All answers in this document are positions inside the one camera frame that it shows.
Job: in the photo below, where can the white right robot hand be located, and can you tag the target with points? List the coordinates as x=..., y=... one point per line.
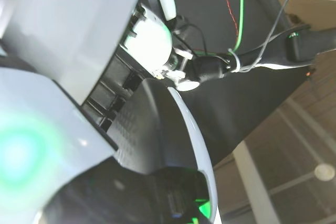
x=65, y=37

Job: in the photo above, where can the white zip tie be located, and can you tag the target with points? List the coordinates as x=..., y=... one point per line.
x=236, y=61

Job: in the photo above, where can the round white ceiling lamp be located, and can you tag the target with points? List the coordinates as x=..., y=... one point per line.
x=324, y=172

